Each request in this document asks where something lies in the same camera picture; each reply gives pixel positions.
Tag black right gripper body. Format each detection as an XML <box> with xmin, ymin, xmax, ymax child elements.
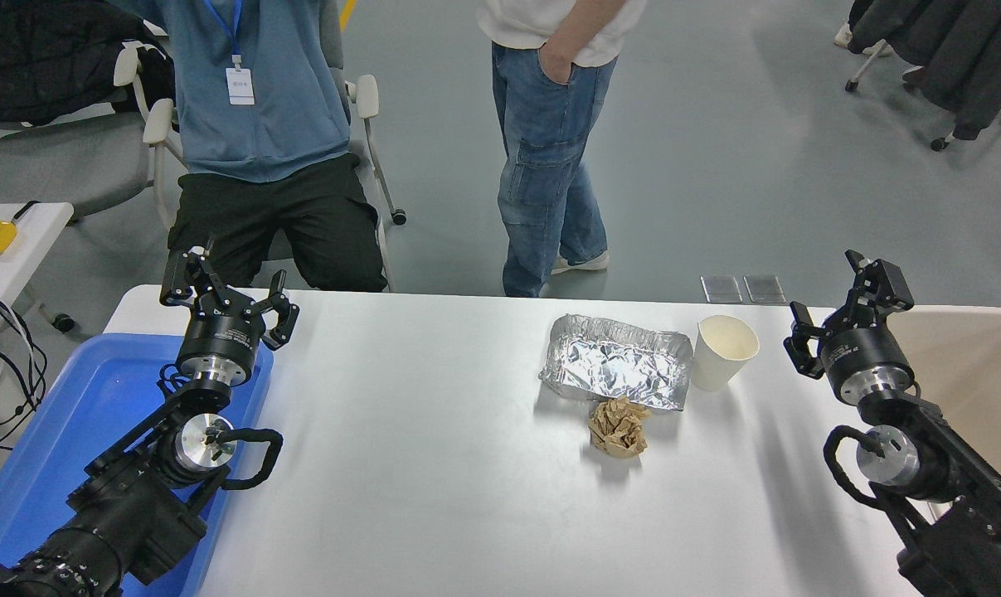
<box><xmin>821</xmin><ymin>311</ymin><xmax>914</xmax><ymax>397</ymax></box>

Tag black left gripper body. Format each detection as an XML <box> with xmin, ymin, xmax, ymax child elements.
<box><xmin>177</xmin><ymin>290</ymin><xmax>267</xmax><ymax>366</ymax></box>

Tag white paper cup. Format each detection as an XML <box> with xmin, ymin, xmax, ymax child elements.
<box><xmin>691</xmin><ymin>314</ymin><xmax>760</xmax><ymax>392</ymax></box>

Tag crumpled tan paper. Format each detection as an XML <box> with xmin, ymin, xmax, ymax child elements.
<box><xmin>587</xmin><ymin>396</ymin><xmax>652</xmax><ymax>459</ymax></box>

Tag clear floor plate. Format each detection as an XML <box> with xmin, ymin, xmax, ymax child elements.
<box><xmin>701</xmin><ymin>275</ymin><xmax>743</xmax><ymax>304</ymax></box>
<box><xmin>744</xmin><ymin>275</ymin><xmax>787</xmax><ymax>304</ymax></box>

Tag large pale bin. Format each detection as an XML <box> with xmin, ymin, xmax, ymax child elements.
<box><xmin>886</xmin><ymin>305</ymin><xmax>1001</xmax><ymax>502</ymax></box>

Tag blue plastic tray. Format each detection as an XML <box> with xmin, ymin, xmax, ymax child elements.
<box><xmin>0</xmin><ymin>333</ymin><xmax>275</xmax><ymax>597</ymax></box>

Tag small white side table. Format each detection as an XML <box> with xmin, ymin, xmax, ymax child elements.
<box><xmin>0</xmin><ymin>202</ymin><xmax>75</xmax><ymax>415</ymax></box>

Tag grey office chair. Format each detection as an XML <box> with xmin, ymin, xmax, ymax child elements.
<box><xmin>0</xmin><ymin>43</ymin><xmax>157</xmax><ymax>334</ymax></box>

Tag seated person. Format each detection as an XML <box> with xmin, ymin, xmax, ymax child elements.
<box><xmin>106</xmin><ymin>0</ymin><xmax>389</xmax><ymax>293</ymax></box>

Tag silver foil tray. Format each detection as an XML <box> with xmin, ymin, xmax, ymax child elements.
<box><xmin>538</xmin><ymin>313</ymin><xmax>695</xmax><ymax>412</ymax></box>

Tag white-legged wheeled chair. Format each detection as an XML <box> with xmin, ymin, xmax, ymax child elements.
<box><xmin>844</xmin><ymin>37</ymin><xmax>1001</xmax><ymax>153</ymax></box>

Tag white-armed office chair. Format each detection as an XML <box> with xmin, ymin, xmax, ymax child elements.
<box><xmin>112</xmin><ymin>40</ymin><xmax>408</xmax><ymax>293</ymax></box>

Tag dark coat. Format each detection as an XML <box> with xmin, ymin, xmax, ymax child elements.
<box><xmin>847</xmin><ymin>0</ymin><xmax>1001</xmax><ymax>142</ymax></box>

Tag black jacket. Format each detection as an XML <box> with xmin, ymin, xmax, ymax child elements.
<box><xmin>0</xmin><ymin>0</ymin><xmax>175</xmax><ymax>150</ymax></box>

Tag standing person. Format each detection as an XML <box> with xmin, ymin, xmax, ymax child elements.
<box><xmin>477</xmin><ymin>0</ymin><xmax>649</xmax><ymax>298</ymax></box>

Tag black cables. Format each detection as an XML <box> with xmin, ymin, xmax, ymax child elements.
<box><xmin>0</xmin><ymin>279</ymin><xmax>49</xmax><ymax>454</ymax></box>

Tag white badge on blue lanyard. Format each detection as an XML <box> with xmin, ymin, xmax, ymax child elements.
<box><xmin>203</xmin><ymin>0</ymin><xmax>256</xmax><ymax>106</ymax></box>

